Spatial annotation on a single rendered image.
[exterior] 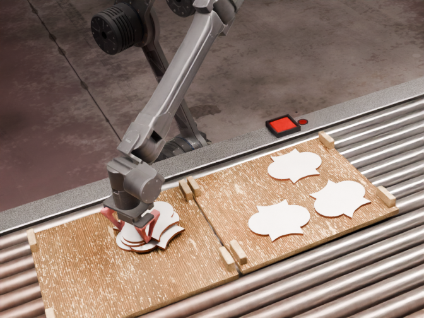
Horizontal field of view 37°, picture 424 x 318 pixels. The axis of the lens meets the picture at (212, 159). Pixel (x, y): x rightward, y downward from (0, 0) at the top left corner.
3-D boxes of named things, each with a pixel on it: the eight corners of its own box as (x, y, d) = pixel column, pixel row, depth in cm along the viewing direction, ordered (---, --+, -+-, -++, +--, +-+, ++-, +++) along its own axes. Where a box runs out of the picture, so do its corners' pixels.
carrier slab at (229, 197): (185, 187, 165) (184, 182, 164) (321, 140, 176) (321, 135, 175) (243, 275, 139) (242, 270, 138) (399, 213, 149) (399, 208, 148)
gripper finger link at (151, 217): (141, 224, 149) (135, 194, 143) (164, 235, 145) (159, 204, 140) (122, 242, 144) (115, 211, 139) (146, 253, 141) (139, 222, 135)
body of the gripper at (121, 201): (122, 193, 146) (116, 167, 142) (156, 207, 141) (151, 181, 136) (103, 209, 142) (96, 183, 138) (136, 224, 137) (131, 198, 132)
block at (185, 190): (178, 188, 162) (177, 180, 161) (185, 186, 163) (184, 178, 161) (187, 202, 158) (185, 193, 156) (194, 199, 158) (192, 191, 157)
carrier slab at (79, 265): (29, 240, 155) (27, 235, 154) (185, 188, 165) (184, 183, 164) (54, 347, 128) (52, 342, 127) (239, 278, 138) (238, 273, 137)
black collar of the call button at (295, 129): (265, 125, 185) (265, 120, 184) (288, 118, 187) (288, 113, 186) (277, 138, 179) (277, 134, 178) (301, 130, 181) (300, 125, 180)
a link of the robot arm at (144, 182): (151, 146, 142) (131, 127, 135) (187, 164, 135) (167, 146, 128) (120, 190, 140) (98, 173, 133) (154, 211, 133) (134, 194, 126)
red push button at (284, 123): (269, 126, 185) (269, 122, 184) (287, 120, 186) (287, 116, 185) (278, 136, 180) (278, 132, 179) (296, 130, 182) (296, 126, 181)
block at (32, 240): (28, 238, 153) (24, 229, 151) (36, 235, 153) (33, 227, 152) (31, 253, 148) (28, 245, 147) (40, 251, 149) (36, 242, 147)
